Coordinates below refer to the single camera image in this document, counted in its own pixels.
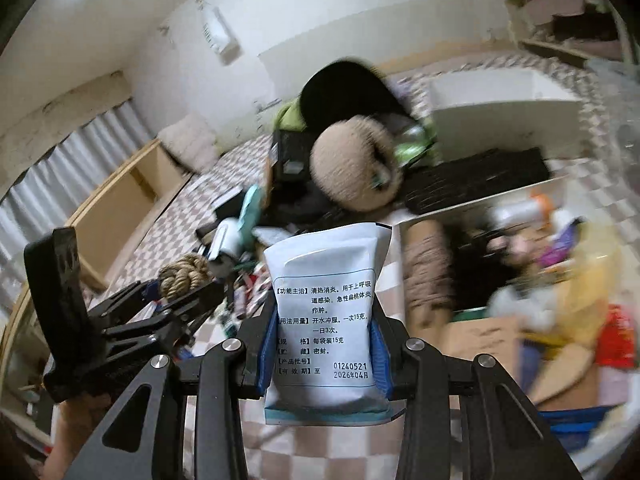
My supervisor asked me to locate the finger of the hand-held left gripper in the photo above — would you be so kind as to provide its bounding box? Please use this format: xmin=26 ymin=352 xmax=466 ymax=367
xmin=102 ymin=282 xmax=236 ymax=358
xmin=87 ymin=280 xmax=168 ymax=328

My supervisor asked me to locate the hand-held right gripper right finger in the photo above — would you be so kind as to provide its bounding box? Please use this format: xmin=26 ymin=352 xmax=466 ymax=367
xmin=371 ymin=309 xmax=585 ymax=480

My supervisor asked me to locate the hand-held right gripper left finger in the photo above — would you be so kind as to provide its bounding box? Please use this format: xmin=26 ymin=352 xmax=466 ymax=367
xmin=64 ymin=304 xmax=277 ymax=480

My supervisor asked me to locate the white medicine sachet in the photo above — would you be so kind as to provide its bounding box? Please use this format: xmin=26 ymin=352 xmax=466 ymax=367
xmin=262 ymin=222 xmax=394 ymax=424

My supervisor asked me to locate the white shoe box lid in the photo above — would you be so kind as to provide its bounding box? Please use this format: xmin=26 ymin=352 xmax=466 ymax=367
xmin=391 ymin=190 xmax=640 ymax=461

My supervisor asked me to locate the person's left hand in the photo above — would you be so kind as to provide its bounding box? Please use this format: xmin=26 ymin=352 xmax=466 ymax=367
xmin=44 ymin=391 xmax=112 ymax=480

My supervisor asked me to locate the carved wooden plaque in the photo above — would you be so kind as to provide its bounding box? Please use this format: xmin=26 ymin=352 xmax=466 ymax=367
xmin=441 ymin=314 xmax=527 ymax=392

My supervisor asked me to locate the checkered bedsheet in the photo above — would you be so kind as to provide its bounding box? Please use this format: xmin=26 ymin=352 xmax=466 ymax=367
xmin=80 ymin=55 xmax=640 ymax=480

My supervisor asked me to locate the teal and white bottle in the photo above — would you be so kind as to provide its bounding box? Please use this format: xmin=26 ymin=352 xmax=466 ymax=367
xmin=237 ymin=184 xmax=264 ymax=247

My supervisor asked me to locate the white curtain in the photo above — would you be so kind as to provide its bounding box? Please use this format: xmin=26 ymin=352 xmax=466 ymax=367
xmin=0 ymin=99 xmax=153 ymax=273

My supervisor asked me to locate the white cotton wad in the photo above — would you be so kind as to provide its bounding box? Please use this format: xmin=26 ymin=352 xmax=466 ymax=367
xmin=486 ymin=284 xmax=552 ymax=332

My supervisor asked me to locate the beige pillow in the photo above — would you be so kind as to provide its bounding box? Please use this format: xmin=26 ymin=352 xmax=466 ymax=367
xmin=158 ymin=112 xmax=219 ymax=172

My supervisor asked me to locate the black box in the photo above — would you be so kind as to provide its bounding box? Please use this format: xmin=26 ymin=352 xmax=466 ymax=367
xmin=269 ymin=130 xmax=317 ymax=187

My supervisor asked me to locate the black stitched glove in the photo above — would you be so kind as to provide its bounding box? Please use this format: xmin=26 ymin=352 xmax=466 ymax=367
xmin=401 ymin=147 xmax=552 ymax=214

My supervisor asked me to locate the orange capped plastic bottle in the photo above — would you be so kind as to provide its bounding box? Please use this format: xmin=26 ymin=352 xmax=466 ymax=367
xmin=491 ymin=194 xmax=554 ymax=229

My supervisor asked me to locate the purple tube black cap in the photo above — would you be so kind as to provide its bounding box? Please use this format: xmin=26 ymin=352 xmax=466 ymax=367
xmin=536 ymin=219 xmax=587 ymax=267

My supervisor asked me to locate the yellow translucent soap box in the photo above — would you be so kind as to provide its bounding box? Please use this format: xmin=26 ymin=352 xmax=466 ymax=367
xmin=564 ymin=229 xmax=622 ymax=357

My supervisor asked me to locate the red foil packet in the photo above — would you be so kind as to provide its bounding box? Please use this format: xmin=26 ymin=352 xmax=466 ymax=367
xmin=594 ymin=304 xmax=637 ymax=369

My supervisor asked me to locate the white shoe box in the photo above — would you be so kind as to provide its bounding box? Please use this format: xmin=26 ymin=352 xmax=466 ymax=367
xmin=429 ymin=69 xmax=585 ymax=162

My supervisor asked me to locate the open wardrobe shelf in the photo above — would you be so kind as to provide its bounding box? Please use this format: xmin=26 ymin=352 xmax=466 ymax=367
xmin=487 ymin=0 xmax=637 ymax=69

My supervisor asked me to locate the knotted brown rope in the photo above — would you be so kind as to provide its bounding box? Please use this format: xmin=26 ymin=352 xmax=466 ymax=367
xmin=158 ymin=253 xmax=212 ymax=304

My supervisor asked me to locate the beige rope bundle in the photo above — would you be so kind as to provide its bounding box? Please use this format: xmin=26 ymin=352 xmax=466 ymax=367
xmin=401 ymin=221 xmax=454 ymax=332

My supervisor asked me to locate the wooden bed frame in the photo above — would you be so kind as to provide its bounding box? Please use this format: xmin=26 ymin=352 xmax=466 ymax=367
xmin=0 ymin=139 xmax=195 ymax=376

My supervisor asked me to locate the white wall unit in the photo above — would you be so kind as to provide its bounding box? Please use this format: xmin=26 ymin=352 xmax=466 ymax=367
xmin=196 ymin=0 xmax=242 ymax=64

